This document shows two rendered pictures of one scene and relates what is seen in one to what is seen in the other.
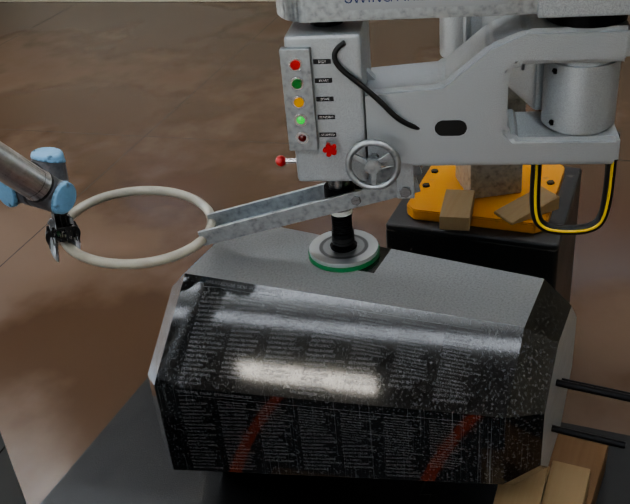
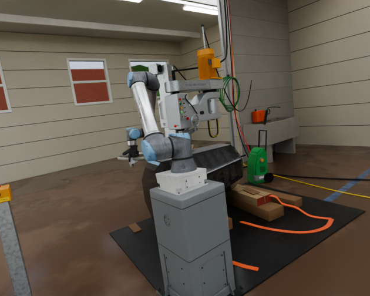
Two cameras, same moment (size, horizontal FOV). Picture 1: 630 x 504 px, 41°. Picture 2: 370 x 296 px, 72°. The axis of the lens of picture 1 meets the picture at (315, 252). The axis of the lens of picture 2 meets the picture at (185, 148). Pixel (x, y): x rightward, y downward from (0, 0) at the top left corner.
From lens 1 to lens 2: 2.70 m
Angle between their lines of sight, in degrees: 57
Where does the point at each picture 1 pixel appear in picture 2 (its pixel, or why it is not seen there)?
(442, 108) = (200, 108)
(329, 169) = (185, 124)
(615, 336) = not seen: hidden behind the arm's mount
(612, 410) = not seen: hidden behind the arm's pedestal
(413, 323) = (214, 151)
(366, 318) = (206, 154)
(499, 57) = (205, 97)
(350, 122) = (188, 113)
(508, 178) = not seen: hidden behind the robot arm
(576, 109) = (215, 107)
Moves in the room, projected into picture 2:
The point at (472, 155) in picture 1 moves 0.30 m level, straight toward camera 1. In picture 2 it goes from (205, 118) to (224, 117)
